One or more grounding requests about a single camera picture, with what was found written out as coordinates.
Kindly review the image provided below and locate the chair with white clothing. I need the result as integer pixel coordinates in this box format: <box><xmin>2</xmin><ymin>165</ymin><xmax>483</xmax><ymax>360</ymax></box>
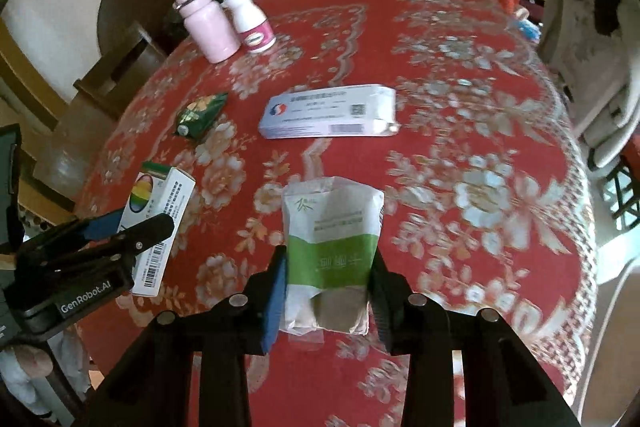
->
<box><xmin>537</xmin><ymin>0</ymin><xmax>640</xmax><ymax>168</ymax></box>

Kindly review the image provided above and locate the person's left hand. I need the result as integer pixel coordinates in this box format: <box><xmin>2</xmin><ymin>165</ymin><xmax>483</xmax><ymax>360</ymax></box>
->
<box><xmin>0</xmin><ymin>344</ymin><xmax>57</xmax><ymax>415</ymax></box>

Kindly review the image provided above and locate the pink bottle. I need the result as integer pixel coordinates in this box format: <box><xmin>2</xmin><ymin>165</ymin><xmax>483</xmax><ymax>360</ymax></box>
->
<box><xmin>173</xmin><ymin>0</ymin><xmax>241</xmax><ymax>64</ymax></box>

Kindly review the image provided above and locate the wooden chair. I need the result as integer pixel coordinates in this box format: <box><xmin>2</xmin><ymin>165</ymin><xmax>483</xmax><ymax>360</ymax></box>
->
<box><xmin>30</xmin><ymin>22</ymin><xmax>169</xmax><ymax>208</ymax></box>

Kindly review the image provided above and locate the green snack packet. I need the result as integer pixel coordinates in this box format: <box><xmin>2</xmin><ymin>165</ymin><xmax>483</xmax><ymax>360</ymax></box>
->
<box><xmin>174</xmin><ymin>92</ymin><xmax>230</xmax><ymax>138</ymax></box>

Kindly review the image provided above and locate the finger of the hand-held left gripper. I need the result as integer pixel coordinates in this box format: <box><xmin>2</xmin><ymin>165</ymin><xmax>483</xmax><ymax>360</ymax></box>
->
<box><xmin>17</xmin><ymin>208</ymin><xmax>127</xmax><ymax>259</ymax></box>
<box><xmin>42</xmin><ymin>213</ymin><xmax>176</xmax><ymax>271</ymax></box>

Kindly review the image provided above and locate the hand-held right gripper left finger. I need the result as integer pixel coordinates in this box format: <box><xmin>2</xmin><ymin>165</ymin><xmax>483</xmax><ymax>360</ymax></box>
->
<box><xmin>92</xmin><ymin>246</ymin><xmax>288</xmax><ymax>427</ymax></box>

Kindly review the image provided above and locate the white medicine bottle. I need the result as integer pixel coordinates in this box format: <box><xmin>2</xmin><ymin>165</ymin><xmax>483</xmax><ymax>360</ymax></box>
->
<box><xmin>221</xmin><ymin>0</ymin><xmax>277</xmax><ymax>54</ymax></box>

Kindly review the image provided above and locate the long white medicine box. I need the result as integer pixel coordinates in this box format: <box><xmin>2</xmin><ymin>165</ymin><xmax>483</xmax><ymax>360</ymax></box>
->
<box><xmin>258</xmin><ymin>84</ymin><xmax>400</xmax><ymax>140</ymax></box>

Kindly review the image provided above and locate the rainbow print medicine box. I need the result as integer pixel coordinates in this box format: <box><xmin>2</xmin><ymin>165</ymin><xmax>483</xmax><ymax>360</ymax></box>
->
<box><xmin>131</xmin><ymin>161</ymin><xmax>197</xmax><ymax>298</ymax></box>

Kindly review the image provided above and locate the green white tissue pack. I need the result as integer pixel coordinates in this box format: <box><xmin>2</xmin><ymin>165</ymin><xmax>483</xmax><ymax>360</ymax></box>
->
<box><xmin>282</xmin><ymin>176</ymin><xmax>386</xmax><ymax>339</ymax></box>

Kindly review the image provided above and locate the red floral tablecloth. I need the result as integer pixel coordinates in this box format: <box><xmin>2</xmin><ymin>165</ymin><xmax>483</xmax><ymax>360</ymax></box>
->
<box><xmin>75</xmin><ymin>0</ymin><xmax>598</xmax><ymax>427</ymax></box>

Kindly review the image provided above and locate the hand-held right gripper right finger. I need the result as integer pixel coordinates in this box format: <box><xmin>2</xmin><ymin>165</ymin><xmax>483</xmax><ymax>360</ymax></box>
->
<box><xmin>367</xmin><ymin>252</ymin><xmax>576</xmax><ymax>427</ymax></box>

